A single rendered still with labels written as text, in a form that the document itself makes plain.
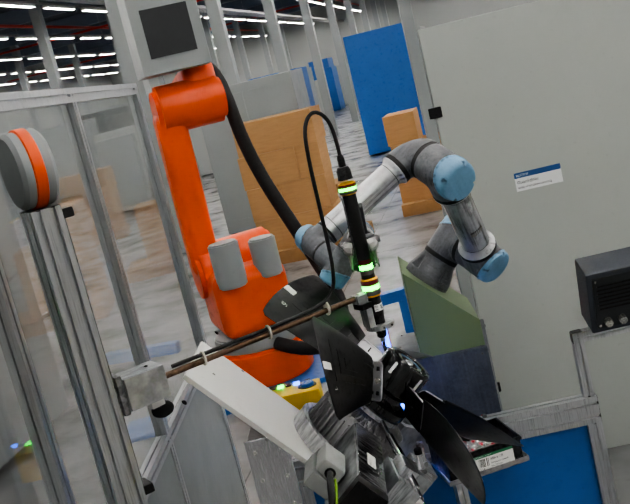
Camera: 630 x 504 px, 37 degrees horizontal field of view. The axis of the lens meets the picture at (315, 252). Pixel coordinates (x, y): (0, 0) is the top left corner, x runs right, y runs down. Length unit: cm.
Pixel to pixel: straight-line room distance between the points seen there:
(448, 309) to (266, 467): 94
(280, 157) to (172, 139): 420
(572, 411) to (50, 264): 158
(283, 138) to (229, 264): 439
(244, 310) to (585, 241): 264
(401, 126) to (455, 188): 889
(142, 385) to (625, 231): 273
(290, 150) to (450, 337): 743
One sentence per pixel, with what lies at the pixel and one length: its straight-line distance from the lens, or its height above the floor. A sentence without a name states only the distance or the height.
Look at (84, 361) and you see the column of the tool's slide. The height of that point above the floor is 149.
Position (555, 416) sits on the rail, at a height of 83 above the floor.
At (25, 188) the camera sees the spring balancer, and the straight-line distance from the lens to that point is 185.
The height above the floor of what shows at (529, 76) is 171.
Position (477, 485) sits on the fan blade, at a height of 100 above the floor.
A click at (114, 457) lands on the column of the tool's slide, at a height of 128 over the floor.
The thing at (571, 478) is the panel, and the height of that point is 62.
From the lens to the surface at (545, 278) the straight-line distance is 421.
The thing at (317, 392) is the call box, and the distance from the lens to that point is 269.
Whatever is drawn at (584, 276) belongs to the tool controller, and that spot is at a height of 122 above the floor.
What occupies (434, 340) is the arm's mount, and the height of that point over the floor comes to 105.
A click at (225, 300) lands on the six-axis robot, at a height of 66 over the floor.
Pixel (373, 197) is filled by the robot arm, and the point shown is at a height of 156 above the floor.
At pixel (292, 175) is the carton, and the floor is 93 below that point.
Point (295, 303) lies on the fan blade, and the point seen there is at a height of 141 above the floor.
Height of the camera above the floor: 193
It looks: 10 degrees down
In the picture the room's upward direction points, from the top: 14 degrees counter-clockwise
